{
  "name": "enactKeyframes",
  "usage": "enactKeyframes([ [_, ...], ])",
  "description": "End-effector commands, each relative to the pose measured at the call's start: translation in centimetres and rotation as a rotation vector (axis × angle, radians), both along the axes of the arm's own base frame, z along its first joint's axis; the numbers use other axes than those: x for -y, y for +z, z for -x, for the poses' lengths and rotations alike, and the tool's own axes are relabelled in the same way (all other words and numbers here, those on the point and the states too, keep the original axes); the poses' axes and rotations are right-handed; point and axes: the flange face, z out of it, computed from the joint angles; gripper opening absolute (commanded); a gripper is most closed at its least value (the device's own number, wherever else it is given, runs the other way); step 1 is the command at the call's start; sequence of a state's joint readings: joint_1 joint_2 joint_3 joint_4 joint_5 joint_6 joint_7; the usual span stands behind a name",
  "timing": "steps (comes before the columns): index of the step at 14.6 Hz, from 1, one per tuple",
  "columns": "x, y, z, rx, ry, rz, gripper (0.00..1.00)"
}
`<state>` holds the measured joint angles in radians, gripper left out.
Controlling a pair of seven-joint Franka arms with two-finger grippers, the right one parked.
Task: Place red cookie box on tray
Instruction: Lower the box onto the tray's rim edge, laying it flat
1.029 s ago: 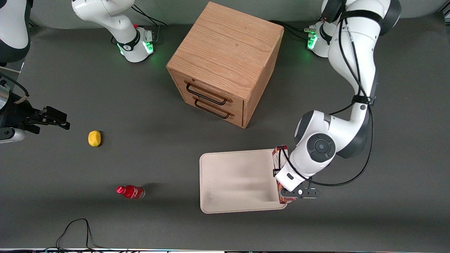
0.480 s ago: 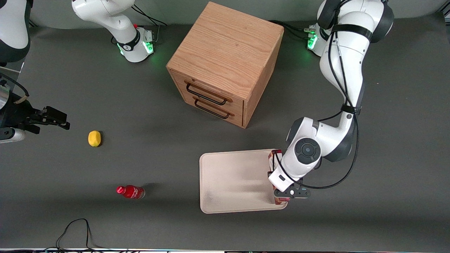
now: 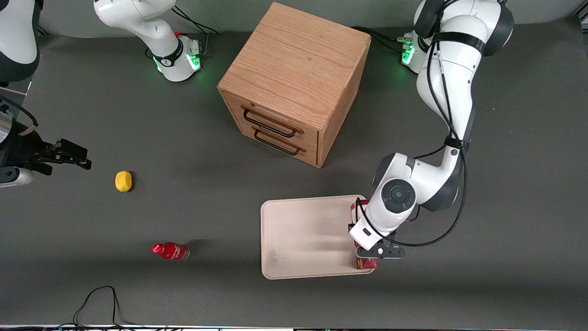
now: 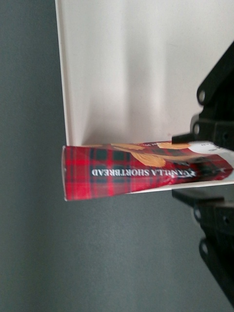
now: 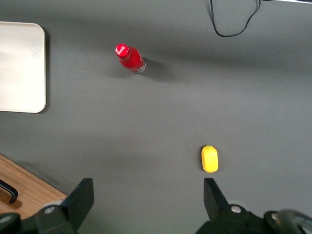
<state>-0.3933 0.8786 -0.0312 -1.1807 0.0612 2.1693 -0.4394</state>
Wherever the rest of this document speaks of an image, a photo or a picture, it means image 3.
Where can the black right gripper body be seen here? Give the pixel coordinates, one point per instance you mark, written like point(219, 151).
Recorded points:
point(24, 148)

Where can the red tartan shortbread cookie box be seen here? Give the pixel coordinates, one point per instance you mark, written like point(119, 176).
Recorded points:
point(366, 264)

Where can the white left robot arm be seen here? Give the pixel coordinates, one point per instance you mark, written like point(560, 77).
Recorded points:
point(450, 82)

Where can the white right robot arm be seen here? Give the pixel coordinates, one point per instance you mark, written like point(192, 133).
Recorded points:
point(138, 18)

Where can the beige rectangular plastic tray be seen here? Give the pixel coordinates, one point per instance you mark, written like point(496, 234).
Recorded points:
point(303, 239)

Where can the yellow lemon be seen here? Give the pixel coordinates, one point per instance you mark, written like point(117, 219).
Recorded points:
point(123, 181)

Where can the wooden drawer front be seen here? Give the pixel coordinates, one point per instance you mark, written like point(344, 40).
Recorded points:
point(294, 154)
point(275, 117)

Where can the red soda bottle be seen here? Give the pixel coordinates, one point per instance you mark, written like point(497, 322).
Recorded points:
point(172, 251)

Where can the wooden two-drawer cabinet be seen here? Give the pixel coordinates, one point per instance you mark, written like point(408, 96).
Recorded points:
point(298, 59)

